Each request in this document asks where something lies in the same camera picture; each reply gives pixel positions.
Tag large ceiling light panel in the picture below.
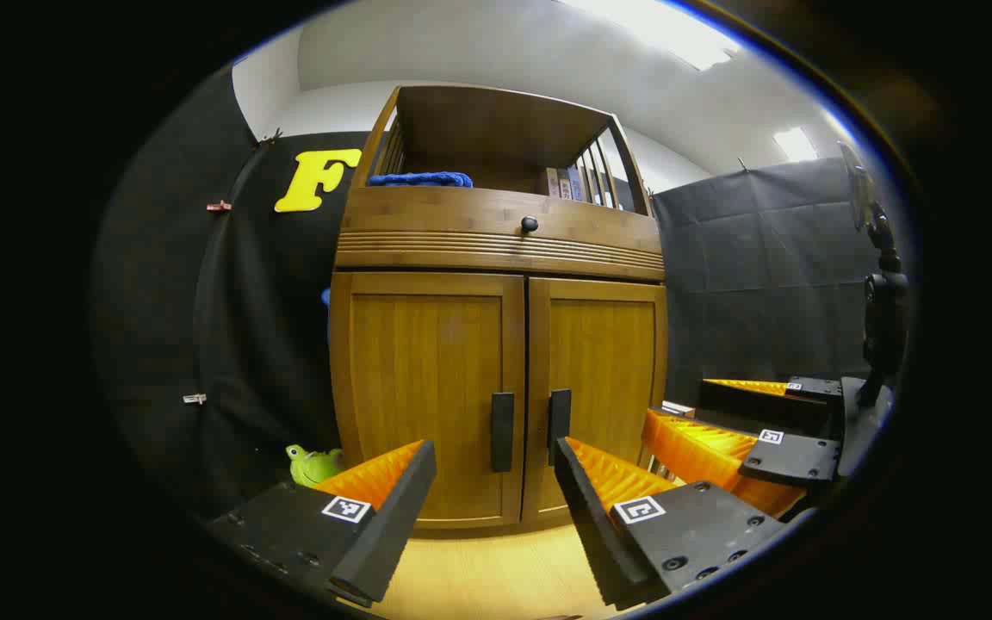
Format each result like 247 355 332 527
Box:
561 0 742 71

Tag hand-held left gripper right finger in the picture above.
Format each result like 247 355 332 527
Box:
553 436 794 612

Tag black door handle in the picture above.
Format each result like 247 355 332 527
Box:
547 389 572 466
491 393 516 474

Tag wooden double-door shoe cabinet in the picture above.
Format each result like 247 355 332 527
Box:
328 84 669 539

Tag black backdrop cloth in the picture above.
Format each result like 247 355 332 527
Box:
90 65 889 526

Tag wooden ribbed drawer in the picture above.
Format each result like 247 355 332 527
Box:
335 188 666 282

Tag blue cloth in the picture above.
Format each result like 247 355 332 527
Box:
367 170 474 189

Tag small ceiling light panel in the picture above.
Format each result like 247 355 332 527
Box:
773 127 819 163

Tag wooden shoe cabinet door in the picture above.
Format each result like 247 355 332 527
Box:
330 271 527 528
522 277 669 524

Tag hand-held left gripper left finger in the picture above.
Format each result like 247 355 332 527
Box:
203 439 438 611

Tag green plush toy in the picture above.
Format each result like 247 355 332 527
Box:
286 443 346 488

